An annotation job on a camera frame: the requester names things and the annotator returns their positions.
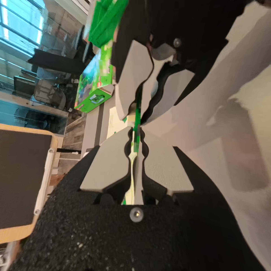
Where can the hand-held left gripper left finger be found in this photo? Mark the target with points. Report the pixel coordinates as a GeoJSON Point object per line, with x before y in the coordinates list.
{"type": "Point", "coordinates": [108, 165]}

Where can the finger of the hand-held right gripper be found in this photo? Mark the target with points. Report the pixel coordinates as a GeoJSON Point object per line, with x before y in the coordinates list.
{"type": "Point", "coordinates": [171, 89]}
{"type": "Point", "coordinates": [131, 74]}

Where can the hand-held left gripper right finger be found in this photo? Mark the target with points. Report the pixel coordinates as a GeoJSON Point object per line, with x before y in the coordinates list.
{"type": "Point", "coordinates": [167, 167]}

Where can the green plastic bag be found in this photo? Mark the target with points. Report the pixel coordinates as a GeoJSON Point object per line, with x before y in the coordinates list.
{"type": "Point", "coordinates": [105, 23]}

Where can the grey office chair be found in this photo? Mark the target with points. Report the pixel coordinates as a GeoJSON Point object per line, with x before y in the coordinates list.
{"type": "Point", "coordinates": [48, 93]}

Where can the black table with wooden edge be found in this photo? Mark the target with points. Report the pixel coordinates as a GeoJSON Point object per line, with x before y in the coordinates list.
{"type": "Point", "coordinates": [19, 175]}

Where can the building instruction booklet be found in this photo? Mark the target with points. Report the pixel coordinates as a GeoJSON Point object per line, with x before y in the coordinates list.
{"type": "Point", "coordinates": [116, 122]}

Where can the green building set box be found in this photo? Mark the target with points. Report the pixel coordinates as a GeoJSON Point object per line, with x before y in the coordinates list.
{"type": "Point", "coordinates": [93, 84]}

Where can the window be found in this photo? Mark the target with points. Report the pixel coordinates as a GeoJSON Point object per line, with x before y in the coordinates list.
{"type": "Point", "coordinates": [19, 23]}

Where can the green brick model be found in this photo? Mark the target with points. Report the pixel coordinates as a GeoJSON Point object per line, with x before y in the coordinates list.
{"type": "Point", "coordinates": [137, 118]}

